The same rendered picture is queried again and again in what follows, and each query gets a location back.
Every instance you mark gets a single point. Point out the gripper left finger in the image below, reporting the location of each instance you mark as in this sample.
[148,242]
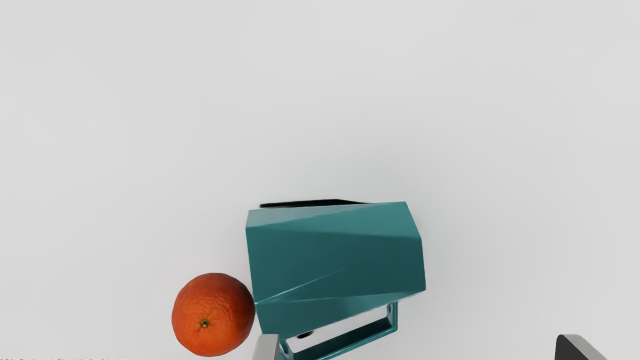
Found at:
[265,349]

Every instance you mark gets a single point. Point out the teal faceted mug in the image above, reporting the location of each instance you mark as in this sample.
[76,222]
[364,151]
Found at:
[334,260]

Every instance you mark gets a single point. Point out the orange fruit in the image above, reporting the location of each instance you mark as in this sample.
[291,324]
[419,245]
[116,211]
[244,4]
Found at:
[212,315]

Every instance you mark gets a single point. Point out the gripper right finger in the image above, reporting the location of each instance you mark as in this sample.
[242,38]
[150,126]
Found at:
[575,350]

